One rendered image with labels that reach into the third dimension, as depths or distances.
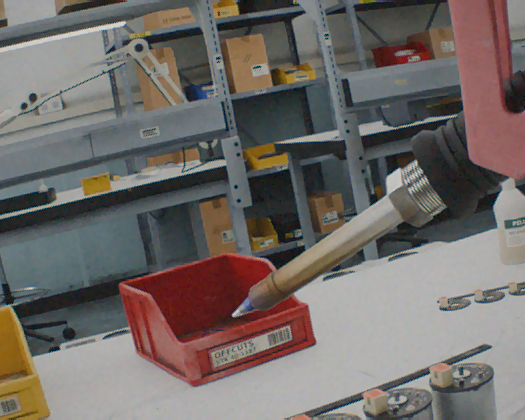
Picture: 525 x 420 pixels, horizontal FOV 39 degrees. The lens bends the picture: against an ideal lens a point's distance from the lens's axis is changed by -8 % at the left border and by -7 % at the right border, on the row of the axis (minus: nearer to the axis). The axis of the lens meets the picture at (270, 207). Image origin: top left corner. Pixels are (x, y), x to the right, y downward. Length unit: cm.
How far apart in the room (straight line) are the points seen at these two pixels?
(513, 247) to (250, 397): 29
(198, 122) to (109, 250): 222
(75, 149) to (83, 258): 222
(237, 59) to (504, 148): 427
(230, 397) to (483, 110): 34
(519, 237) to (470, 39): 50
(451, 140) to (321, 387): 30
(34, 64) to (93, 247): 116
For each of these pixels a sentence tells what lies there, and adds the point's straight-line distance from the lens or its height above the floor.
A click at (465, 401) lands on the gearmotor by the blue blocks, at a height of 81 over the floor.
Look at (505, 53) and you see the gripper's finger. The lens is 21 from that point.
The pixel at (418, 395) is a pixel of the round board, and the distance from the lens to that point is 28.
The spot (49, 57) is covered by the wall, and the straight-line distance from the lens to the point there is 467.
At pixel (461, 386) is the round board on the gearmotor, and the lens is 28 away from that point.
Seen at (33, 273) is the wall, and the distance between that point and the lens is 466.
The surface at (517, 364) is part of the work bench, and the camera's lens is 45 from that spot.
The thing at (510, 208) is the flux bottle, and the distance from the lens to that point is 66.
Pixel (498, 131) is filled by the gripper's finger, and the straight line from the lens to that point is 18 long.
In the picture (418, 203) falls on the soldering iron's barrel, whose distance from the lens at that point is 20.
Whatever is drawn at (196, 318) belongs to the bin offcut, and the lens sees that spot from 64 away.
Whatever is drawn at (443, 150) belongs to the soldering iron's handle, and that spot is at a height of 90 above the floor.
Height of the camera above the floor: 92
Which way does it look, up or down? 7 degrees down
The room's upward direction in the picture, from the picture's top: 11 degrees counter-clockwise
